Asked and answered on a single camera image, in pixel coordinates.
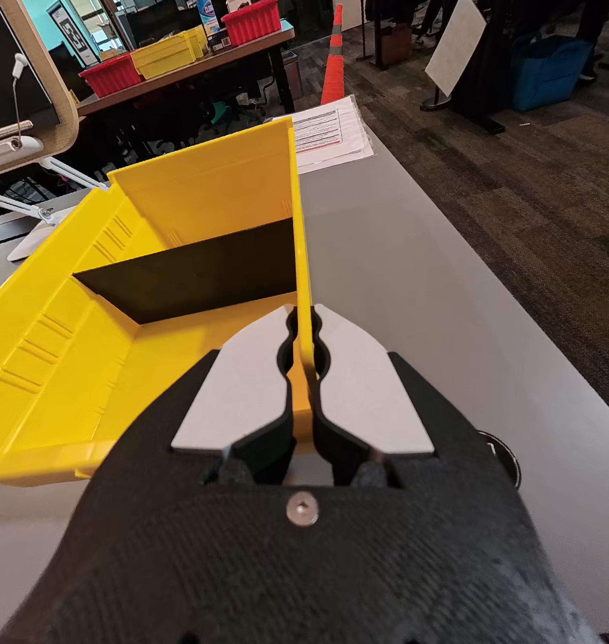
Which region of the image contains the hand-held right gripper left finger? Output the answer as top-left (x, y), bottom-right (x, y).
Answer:
top-left (171, 304), bottom-right (296, 461)

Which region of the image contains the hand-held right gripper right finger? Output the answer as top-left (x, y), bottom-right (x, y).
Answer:
top-left (311, 304), bottom-right (436, 461)

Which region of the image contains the yellow divided plastic bin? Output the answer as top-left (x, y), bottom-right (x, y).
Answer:
top-left (0, 117), bottom-right (316, 489)

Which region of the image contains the black round desk grommet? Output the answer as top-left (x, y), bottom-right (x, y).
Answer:
top-left (478, 429), bottom-right (522, 493)

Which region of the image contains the black bin divider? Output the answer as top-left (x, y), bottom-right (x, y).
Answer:
top-left (72, 218), bottom-right (298, 326)

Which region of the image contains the printed paper sheet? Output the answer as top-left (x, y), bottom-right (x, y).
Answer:
top-left (262, 94), bottom-right (378, 175)

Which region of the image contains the orange traffic cone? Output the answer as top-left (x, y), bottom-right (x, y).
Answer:
top-left (320, 3), bottom-right (346, 106)

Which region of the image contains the wooden background table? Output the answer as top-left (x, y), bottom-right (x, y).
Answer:
top-left (75, 22), bottom-right (297, 117)

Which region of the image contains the red plastic bin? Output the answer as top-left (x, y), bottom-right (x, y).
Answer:
top-left (78, 52), bottom-right (145, 100)
top-left (220, 0), bottom-right (283, 48)

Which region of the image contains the white sign board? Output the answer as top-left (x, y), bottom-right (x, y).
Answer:
top-left (424, 0), bottom-right (488, 97)

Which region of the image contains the wipes canister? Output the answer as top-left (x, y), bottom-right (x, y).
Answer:
top-left (196, 0), bottom-right (221, 34)

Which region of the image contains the black and white tag sign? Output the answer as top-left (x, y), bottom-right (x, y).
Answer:
top-left (47, 0), bottom-right (100, 69)

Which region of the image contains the wooden tablet stand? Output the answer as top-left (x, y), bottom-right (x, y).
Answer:
top-left (0, 0), bottom-right (110, 263)

